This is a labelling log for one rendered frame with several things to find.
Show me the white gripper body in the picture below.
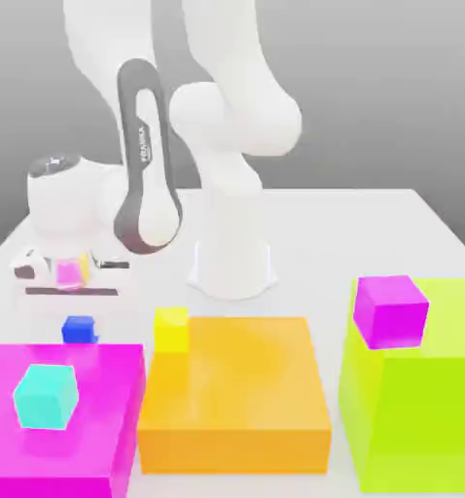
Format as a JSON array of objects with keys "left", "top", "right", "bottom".
[{"left": 20, "top": 281, "right": 124, "bottom": 313}]

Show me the small blue cube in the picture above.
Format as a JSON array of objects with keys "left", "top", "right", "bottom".
[{"left": 60, "top": 315, "right": 100, "bottom": 346}]

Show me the small yellow cube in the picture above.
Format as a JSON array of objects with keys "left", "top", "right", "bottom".
[{"left": 153, "top": 306, "right": 191, "bottom": 355}]

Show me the small cyan cube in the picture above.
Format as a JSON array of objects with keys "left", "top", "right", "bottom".
[{"left": 13, "top": 363, "right": 81, "bottom": 432}]

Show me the small purple cube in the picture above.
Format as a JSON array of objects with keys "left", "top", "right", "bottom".
[{"left": 351, "top": 274, "right": 431, "bottom": 351}]

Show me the large magenta box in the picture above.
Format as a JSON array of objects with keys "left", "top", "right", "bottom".
[{"left": 0, "top": 342, "right": 148, "bottom": 498}]

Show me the large orange box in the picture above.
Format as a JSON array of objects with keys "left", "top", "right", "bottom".
[{"left": 135, "top": 315, "right": 334, "bottom": 477}]

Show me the large lime box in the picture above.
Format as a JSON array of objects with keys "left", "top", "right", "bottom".
[{"left": 337, "top": 276, "right": 465, "bottom": 495}]

